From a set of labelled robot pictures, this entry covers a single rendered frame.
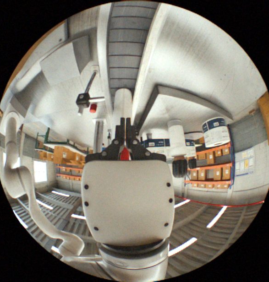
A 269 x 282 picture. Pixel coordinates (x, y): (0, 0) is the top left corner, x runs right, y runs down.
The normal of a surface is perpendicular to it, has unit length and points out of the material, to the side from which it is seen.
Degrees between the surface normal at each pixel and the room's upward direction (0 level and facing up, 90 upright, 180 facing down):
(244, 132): 90
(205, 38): 0
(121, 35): 0
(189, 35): 0
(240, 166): 90
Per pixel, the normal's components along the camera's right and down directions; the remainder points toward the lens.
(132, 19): 0.04, 0.97
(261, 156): -0.96, -0.04
